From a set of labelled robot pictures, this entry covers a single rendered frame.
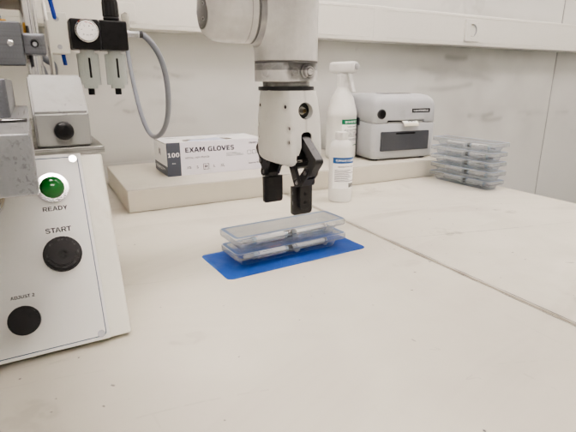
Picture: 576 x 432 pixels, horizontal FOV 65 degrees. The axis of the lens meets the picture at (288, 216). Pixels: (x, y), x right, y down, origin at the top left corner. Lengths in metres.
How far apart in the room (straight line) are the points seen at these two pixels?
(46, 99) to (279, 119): 0.27
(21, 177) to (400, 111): 1.07
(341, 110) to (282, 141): 0.62
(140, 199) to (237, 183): 0.20
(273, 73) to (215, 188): 0.42
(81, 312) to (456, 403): 0.34
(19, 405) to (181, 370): 0.13
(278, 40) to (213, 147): 0.49
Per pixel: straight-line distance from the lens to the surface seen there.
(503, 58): 1.97
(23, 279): 0.48
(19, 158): 0.25
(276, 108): 0.61
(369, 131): 1.21
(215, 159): 1.04
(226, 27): 0.58
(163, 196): 0.93
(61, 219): 0.49
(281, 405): 0.38
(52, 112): 0.51
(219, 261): 0.65
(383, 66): 1.56
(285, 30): 0.59
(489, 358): 0.47
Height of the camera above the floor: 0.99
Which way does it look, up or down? 16 degrees down
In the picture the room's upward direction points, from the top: straight up
